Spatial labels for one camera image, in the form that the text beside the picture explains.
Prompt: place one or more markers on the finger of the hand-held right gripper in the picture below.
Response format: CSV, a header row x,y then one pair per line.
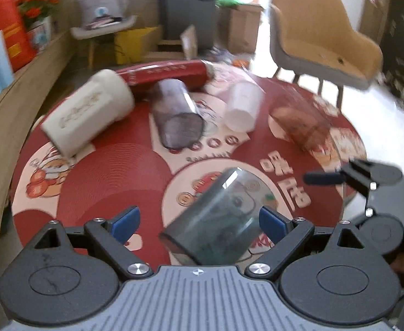
x,y
322,178

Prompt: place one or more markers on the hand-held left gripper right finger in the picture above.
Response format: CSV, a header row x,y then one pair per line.
x,y
272,224

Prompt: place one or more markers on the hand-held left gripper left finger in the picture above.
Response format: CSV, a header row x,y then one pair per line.
x,y
128,222

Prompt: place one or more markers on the grey transparent cup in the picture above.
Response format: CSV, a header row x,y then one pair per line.
x,y
215,220

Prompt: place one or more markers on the brown transparent cup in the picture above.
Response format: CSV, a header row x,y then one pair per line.
x,y
302,124

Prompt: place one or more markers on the small white cup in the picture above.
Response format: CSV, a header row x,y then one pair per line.
x,y
243,105

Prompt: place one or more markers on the large white cup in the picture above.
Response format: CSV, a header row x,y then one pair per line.
x,y
88,113

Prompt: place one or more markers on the dark smoky transparent cup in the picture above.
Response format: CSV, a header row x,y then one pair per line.
x,y
176,117

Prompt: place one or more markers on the red printed round table mat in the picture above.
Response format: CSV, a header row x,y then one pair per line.
x,y
119,176

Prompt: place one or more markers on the tan shell chair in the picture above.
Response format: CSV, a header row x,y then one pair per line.
x,y
312,31

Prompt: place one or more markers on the red cylinder tube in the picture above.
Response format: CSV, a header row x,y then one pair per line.
x,y
167,76

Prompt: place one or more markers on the wooden side counter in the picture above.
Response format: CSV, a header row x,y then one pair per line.
x,y
12,110

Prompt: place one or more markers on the dark cabinet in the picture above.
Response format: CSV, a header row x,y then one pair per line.
x,y
398,24

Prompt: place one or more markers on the cardboard box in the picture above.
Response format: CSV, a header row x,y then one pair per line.
x,y
240,27

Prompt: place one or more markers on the yellow paper bag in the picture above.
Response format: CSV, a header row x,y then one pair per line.
x,y
136,44

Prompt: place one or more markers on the grey chair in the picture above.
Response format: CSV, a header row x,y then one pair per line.
x,y
102,29

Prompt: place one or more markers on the white flower box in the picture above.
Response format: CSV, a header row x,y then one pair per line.
x,y
40,36

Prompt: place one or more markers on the dark grey trash bin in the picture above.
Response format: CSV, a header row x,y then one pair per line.
x,y
188,10

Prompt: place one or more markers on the red gift box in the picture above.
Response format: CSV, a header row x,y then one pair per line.
x,y
14,34

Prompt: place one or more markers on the red flower bouquet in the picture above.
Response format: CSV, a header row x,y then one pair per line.
x,y
36,3

